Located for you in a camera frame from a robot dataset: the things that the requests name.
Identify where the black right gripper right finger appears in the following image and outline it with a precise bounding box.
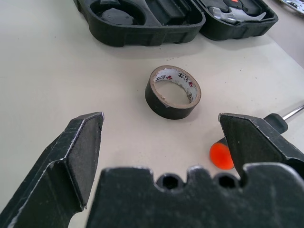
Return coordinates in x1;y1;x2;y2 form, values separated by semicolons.
218;112;304;178

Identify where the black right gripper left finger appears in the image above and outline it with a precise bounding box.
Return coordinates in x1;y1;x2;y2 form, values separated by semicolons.
0;111;105;228

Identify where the black tape roll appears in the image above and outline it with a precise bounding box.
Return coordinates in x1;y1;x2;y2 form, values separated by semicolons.
144;65;202;121

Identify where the silver claw hammer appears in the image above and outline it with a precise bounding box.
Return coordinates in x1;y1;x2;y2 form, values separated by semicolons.
208;0;266;24

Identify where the black plastic tool case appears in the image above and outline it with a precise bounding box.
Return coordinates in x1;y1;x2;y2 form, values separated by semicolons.
73;0;279;48

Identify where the black orange handled screwdriver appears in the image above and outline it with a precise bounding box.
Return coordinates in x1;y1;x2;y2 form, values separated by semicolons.
209;103;304;170

